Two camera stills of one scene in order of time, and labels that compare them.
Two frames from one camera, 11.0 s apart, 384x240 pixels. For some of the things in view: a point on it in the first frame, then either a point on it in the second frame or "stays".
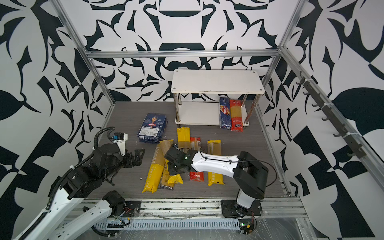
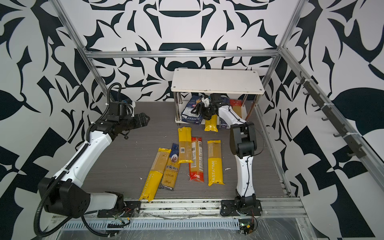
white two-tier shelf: (198, 82) stays
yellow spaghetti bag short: (183, 137) stays
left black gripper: (130, 161) → (140, 119)
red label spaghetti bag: (195, 144) stays
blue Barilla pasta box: (153, 127) → (186, 115)
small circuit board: (246, 226) stays
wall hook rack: (351, 141) stays
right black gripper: (171, 169) → (200, 106)
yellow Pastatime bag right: (214, 147) stays
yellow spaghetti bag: (168, 179) → (211, 125)
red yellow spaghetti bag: (236, 115) stays
